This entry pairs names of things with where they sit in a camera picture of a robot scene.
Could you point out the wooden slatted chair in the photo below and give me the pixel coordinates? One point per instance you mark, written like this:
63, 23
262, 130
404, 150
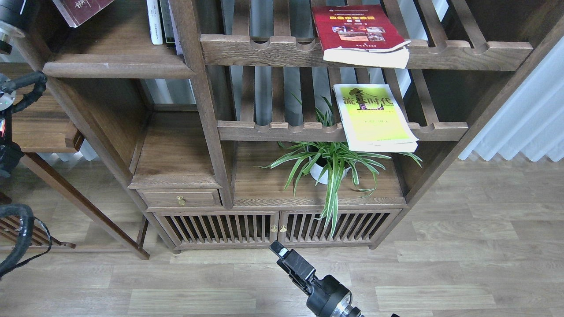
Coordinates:
10, 227

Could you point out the brass drawer knob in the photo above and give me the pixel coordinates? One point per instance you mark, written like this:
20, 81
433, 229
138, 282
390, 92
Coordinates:
181, 201

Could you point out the dark wooden bookshelf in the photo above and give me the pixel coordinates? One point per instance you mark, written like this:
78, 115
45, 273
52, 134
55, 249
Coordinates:
203, 125

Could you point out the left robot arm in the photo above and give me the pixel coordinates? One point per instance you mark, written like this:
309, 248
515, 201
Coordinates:
16, 95

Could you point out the green spider plant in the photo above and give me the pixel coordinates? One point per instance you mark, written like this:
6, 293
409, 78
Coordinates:
300, 153

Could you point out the red book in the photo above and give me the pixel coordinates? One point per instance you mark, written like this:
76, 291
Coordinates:
360, 35

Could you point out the white plant pot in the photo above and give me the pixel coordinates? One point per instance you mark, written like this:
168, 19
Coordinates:
328, 169

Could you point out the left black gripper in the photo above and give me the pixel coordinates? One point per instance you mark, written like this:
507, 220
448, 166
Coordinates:
16, 17

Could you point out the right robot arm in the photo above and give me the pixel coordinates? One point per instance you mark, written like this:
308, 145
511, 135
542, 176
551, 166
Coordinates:
327, 297

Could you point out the yellow green book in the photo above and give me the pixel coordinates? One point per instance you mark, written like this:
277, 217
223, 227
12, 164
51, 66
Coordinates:
372, 119

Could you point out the dark maroon book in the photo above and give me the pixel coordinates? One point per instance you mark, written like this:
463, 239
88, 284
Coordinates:
76, 12

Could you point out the thin white upright book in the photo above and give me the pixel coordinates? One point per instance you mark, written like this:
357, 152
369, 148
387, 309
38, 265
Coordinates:
177, 41

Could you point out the white curtain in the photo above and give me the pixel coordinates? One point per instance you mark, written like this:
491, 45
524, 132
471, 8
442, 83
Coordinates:
530, 124

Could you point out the dark green upright book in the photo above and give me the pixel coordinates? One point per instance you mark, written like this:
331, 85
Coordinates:
167, 24

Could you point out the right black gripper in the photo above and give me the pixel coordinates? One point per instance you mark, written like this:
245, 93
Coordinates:
327, 297

